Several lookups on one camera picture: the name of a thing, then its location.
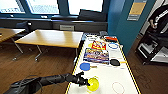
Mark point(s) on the yellow bowl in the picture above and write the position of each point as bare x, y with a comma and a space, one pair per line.
94, 85

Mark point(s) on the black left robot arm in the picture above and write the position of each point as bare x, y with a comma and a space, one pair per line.
46, 80

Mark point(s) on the blue round paddle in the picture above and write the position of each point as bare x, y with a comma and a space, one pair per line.
85, 66

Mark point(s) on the white yellow air hockey table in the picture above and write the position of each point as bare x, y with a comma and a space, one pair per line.
106, 75

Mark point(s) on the colourful snack packets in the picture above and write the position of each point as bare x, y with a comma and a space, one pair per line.
96, 56

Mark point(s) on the yellow red game box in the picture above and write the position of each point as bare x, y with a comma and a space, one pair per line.
98, 45

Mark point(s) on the white plate blue rim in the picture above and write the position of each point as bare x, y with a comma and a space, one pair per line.
113, 46

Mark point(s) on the blue white box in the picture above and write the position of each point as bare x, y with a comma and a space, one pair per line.
88, 36

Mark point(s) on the red flat box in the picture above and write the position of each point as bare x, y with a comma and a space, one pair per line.
111, 39

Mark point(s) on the large wooden table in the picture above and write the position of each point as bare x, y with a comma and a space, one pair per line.
50, 37

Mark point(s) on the dark grey box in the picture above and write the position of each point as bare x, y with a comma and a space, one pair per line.
103, 33

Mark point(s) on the white vent panel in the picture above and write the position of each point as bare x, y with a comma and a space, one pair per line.
67, 28

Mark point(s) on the dark window bench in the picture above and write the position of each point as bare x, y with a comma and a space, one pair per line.
46, 23

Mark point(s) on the black cushion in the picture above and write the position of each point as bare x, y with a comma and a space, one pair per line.
93, 16

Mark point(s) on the black office chair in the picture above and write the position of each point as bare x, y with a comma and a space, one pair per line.
27, 26

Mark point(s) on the bright window pane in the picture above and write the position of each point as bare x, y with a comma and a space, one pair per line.
43, 6
10, 6
85, 6

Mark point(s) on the black wheeled cart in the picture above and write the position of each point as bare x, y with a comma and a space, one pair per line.
156, 40

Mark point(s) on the wooden table with clutter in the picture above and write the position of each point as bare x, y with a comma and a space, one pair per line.
8, 32

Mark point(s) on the person in black shirt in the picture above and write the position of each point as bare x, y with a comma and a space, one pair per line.
160, 16

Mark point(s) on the yellow wall poster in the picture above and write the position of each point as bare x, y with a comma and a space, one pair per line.
136, 10

